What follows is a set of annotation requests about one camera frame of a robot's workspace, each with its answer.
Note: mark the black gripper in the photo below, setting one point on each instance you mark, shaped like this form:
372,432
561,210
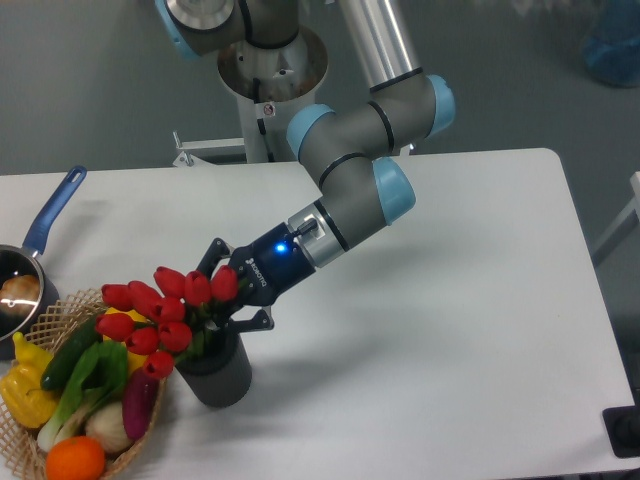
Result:
273,263

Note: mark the red tulip bouquet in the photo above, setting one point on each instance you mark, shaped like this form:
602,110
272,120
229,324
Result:
182,319

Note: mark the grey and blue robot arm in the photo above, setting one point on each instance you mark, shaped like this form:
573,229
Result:
349,156

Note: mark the dark grey ribbed vase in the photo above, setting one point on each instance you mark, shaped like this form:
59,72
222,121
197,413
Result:
223,376

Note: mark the yellow lemon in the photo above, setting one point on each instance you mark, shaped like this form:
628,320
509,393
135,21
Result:
135,361

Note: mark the purple eggplant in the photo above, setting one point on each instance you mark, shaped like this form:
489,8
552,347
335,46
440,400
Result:
137,403

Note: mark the green bok choy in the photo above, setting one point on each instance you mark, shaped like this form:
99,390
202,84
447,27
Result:
100,374

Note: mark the white garlic bulb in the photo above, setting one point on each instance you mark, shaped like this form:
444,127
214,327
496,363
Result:
106,426

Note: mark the green cucumber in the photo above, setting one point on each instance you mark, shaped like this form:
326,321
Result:
60,368

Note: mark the brown bread roll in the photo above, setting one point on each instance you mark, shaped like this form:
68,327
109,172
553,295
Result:
20,295

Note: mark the orange fruit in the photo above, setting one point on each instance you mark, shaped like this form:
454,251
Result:
79,457

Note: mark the yellow bell pepper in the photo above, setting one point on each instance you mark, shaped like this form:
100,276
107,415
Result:
28,403

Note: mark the black device at table edge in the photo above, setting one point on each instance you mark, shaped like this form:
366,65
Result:
622,426

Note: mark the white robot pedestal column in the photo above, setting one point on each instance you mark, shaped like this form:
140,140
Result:
270,87

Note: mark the blue handled saucepan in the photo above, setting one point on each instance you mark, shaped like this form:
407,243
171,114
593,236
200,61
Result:
24,259

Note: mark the white frame at right edge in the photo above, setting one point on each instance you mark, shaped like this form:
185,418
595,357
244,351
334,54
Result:
620,227

